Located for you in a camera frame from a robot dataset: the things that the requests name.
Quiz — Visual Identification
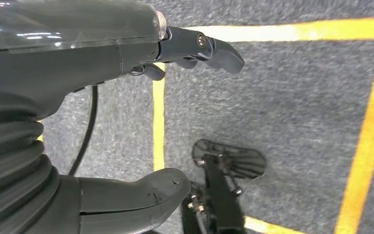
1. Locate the black robot foot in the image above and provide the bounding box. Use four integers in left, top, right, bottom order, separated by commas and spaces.
180, 138, 268, 234

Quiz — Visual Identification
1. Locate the yellow floor tape square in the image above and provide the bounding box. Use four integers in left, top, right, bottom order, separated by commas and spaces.
37, 17, 374, 234

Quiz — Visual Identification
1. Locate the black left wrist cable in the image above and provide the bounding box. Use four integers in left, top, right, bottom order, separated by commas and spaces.
68, 85, 99, 176

